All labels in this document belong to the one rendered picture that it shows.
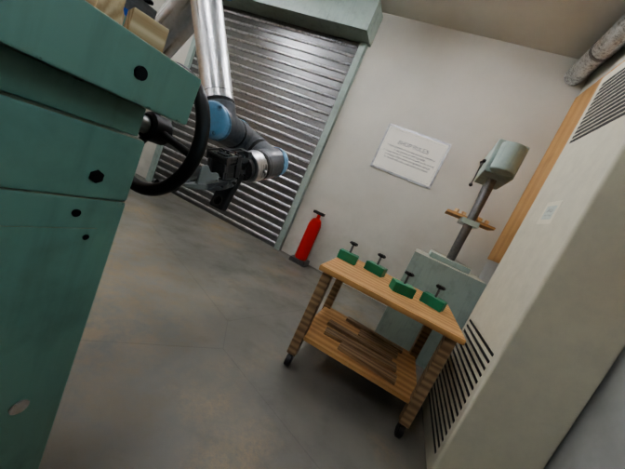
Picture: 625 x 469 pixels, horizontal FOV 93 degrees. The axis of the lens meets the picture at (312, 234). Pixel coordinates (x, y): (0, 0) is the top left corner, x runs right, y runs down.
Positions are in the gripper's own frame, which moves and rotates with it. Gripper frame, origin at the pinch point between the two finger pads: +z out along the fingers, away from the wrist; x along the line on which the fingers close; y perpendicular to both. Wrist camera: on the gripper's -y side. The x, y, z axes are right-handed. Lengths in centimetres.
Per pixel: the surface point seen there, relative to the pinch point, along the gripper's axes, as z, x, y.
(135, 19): 20.9, 15.1, 29.6
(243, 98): -250, -204, -14
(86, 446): 28, 1, -66
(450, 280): -151, 75, -65
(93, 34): 28.2, 20.7, 27.5
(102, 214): 25.8, 14.8, 6.5
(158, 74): 22.0, 20.7, 25.1
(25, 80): 30.6, 12.8, 21.8
